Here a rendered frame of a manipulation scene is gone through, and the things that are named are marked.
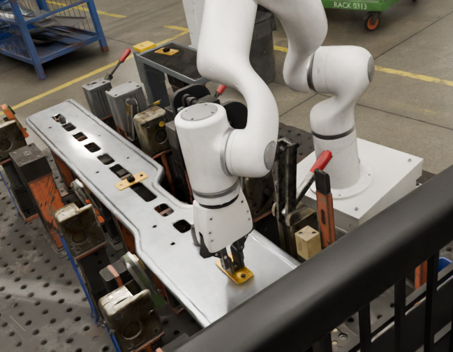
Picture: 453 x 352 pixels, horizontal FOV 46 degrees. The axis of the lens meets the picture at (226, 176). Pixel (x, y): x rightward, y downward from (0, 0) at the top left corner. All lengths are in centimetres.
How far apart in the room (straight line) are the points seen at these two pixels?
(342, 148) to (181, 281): 65
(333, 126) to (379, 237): 121
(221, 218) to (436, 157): 236
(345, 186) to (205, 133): 81
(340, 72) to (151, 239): 61
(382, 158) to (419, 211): 143
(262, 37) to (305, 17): 288
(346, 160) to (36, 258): 100
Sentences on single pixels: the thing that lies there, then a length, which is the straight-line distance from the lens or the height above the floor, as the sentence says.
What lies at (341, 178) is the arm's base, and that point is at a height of 83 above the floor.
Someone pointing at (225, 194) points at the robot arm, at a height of 121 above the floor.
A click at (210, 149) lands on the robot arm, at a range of 83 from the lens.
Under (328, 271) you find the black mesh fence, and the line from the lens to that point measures 23.
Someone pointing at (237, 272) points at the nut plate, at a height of 101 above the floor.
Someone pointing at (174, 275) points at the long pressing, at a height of 100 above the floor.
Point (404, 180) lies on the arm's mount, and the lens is 163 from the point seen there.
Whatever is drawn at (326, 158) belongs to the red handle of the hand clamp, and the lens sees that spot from 107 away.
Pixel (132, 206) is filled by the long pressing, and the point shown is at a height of 100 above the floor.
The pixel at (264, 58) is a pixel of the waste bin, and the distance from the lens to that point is 415.
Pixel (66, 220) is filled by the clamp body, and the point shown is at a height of 104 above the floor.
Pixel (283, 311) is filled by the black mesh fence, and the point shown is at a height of 155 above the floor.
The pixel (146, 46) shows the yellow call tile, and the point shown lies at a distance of 184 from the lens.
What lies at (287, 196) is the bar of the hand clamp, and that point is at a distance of 102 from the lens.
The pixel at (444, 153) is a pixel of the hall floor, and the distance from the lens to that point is 323.
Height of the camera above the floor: 171
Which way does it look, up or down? 33 degrees down
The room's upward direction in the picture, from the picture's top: 12 degrees counter-clockwise
